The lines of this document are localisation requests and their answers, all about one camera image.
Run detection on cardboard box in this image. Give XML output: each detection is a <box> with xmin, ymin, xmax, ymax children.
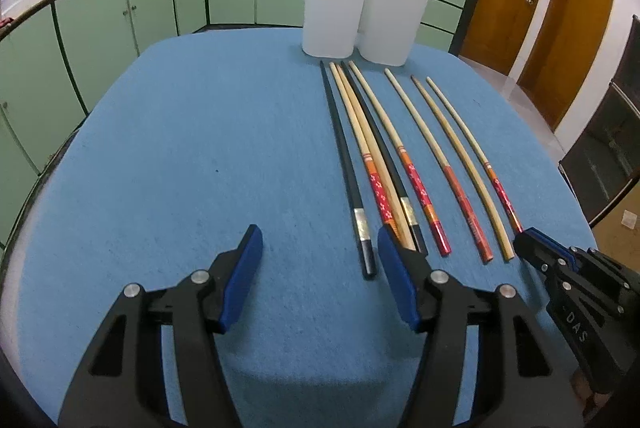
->
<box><xmin>595</xmin><ymin>198</ymin><xmax>640</xmax><ymax>269</ymax></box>

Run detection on green kitchen base cabinets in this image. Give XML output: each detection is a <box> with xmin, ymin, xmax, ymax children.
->
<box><xmin>0</xmin><ymin>0</ymin><xmax>483</xmax><ymax>249</ymax></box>

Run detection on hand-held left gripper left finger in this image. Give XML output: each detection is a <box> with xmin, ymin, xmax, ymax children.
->
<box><xmin>59</xmin><ymin>224</ymin><xmax>264</xmax><ymax>428</ymax></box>

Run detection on blue table mat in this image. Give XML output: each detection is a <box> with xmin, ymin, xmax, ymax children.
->
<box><xmin>0</xmin><ymin>30</ymin><xmax>598</xmax><ymax>428</ymax></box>

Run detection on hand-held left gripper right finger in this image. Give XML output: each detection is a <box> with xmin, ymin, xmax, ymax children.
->
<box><xmin>377</xmin><ymin>225</ymin><xmax>586</xmax><ymax>428</ymax></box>

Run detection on black chopstick silver band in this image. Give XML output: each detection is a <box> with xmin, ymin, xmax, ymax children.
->
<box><xmin>318</xmin><ymin>60</ymin><xmax>377</xmax><ymax>280</ymax></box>
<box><xmin>341</xmin><ymin>62</ymin><xmax>428</xmax><ymax>256</ymax></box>

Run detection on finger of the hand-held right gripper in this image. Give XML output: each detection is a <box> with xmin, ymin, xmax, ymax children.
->
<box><xmin>513</xmin><ymin>234</ymin><xmax>569</xmax><ymax>282</ymax></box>
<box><xmin>522</xmin><ymin>229</ymin><xmax>582</xmax><ymax>267</ymax></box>

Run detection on black glass cabinet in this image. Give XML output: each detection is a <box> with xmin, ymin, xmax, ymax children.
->
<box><xmin>557</xmin><ymin>15</ymin><xmax>640</xmax><ymax>229</ymax></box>

